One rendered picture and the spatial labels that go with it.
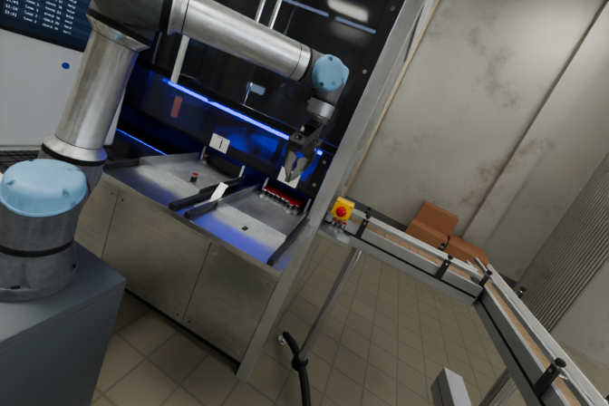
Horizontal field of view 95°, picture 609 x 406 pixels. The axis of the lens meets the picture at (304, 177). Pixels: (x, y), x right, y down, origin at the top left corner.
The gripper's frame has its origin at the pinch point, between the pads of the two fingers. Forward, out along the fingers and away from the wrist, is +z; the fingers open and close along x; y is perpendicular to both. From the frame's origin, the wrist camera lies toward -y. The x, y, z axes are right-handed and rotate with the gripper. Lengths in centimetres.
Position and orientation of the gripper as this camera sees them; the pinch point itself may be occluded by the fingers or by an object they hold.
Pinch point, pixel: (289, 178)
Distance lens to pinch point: 85.5
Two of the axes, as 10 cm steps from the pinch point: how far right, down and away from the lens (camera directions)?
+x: -8.8, -4.3, 1.8
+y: 2.6, -1.4, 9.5
